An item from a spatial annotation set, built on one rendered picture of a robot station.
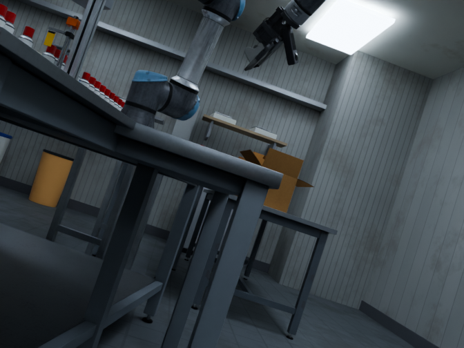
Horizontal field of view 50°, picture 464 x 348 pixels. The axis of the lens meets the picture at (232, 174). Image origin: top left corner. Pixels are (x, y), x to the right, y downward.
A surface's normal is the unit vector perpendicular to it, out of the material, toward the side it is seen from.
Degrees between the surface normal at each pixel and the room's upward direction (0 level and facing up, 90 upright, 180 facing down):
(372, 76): 90
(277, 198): 91
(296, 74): 90
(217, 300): 90
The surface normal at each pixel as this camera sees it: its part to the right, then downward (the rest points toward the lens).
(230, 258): 0.11, -0.02
